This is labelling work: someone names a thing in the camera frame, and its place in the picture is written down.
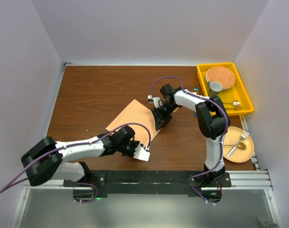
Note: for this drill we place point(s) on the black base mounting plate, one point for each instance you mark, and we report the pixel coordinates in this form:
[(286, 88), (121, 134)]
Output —
[(152, 183)]

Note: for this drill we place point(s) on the black handled utensil in tray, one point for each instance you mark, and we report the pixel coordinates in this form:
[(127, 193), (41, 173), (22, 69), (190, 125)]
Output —
[(235, 109)]

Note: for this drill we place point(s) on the peach satin napkin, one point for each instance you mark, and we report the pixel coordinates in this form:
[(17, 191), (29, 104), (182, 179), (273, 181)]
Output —
[(135, 112)]

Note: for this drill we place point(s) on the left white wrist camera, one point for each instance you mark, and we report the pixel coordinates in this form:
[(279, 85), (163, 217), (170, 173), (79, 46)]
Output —
[(141, 154)]

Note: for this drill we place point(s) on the yellow plastic tray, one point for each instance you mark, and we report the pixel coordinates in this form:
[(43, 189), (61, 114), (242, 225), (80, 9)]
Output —
[(237, 92)]

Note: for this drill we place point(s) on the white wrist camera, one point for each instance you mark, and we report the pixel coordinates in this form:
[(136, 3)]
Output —
[(141, 154), (156, 101)]

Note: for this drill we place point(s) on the silver fork on plate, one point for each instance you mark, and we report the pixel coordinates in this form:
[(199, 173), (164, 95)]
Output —
[(244, 135)]

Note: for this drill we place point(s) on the grey white cup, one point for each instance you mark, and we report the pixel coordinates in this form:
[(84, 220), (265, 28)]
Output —
[(214, 88)]

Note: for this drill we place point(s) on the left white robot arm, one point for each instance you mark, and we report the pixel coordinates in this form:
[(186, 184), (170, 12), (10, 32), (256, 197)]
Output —
[(49, 159)]

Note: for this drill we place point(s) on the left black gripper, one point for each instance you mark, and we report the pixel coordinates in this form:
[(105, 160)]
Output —
[(135, 144)]

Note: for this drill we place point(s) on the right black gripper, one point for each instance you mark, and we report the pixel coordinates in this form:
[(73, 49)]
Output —
[(160, 120)]

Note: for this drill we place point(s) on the gold spoon on plate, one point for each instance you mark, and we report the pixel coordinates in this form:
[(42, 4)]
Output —
[(241, 146)]

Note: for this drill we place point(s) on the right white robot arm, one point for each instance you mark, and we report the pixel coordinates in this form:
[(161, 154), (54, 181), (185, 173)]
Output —
[(213, 122)]

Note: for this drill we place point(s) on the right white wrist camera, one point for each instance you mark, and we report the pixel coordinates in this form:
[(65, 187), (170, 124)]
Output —
[(156, 101)]

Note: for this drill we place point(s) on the gold black spoon in tray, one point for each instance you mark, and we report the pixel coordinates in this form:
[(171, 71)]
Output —
[(234, 103)]

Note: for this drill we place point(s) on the beige round plate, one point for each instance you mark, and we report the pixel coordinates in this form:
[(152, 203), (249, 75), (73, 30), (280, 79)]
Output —
[(232, 137)]

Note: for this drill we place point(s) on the aluminium rail frame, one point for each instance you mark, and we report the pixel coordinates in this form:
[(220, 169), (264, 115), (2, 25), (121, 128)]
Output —
[(178, 147)]

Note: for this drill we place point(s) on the woven orange round plate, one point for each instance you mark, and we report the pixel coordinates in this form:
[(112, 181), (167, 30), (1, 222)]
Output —
[(222, 75)]

